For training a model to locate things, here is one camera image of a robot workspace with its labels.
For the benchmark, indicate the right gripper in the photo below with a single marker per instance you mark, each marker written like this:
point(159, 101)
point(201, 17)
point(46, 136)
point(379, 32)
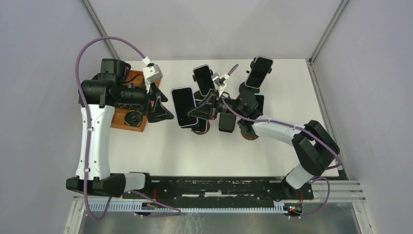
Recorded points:
point(210, 114)

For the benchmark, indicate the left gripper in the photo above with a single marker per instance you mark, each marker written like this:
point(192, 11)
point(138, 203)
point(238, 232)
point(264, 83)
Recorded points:
point(157, 112)

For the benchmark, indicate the wood-base phone stand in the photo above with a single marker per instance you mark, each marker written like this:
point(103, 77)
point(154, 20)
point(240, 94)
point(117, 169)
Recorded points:
point(202, 128)

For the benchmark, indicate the black small phone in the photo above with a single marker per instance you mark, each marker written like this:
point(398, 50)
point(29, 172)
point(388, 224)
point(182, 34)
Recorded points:
point(227, 122)

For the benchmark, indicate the lilac case smartphone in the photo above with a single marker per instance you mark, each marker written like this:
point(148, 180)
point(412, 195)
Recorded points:
point(183, 101)

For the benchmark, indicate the cream case smartphone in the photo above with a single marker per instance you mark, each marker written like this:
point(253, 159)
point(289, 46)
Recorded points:
point(199, 121)

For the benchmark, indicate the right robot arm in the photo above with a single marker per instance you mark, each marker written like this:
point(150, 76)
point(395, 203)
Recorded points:
point(316, 151)

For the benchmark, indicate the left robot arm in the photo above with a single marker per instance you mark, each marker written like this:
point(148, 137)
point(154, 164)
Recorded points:
point(99, 97)

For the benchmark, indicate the phone on rear stand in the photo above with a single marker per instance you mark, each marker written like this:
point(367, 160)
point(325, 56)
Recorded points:
point(204, 80)

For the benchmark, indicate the phone on stand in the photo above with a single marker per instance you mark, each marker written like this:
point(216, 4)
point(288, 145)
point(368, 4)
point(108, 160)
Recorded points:
point(258, 72)
point(204, 80)

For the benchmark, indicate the black right phone stand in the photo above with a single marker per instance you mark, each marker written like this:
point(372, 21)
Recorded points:
point(246, 87)

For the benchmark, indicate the wood-base stand right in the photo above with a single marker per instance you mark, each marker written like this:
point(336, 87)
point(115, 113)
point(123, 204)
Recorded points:
point(247, 132)

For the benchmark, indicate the light blue case phone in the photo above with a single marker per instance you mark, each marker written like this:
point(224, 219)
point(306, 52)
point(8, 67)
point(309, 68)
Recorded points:
point(260, 100)

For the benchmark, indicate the phone on right stand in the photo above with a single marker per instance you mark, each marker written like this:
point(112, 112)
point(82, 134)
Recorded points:
point(258, 72)

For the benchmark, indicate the wooden compartment tray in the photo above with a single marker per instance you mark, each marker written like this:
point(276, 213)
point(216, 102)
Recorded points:
point(133, 104)

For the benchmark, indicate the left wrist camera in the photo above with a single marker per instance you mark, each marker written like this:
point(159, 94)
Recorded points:
point(152, 73)

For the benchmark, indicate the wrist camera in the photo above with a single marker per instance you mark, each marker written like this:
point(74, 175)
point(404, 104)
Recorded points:
point(152, 73)
point(220, 82)

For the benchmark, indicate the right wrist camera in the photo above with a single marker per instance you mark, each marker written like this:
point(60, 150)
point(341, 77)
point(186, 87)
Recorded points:
point(220, 82)

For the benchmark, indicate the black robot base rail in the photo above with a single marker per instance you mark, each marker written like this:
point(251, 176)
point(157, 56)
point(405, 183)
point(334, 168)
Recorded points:
point(222, 192)

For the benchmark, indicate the white cable duct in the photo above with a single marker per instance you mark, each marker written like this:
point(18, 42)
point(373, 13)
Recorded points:
point(145, 207)

